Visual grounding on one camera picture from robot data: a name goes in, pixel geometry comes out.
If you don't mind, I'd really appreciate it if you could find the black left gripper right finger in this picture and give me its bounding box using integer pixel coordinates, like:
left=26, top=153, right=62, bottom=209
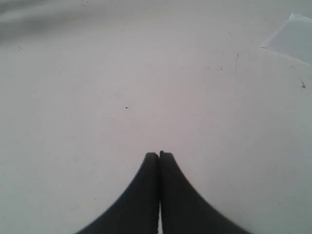
left=159, top=151, right=248, bottom=234

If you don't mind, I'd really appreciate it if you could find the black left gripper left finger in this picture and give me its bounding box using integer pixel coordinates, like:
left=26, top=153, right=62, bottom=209
left=78, top=153, right=159, bottom=234

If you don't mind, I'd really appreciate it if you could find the white paper sheet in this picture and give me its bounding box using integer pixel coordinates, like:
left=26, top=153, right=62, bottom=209
left=260, top=13, right=312, bottom=65

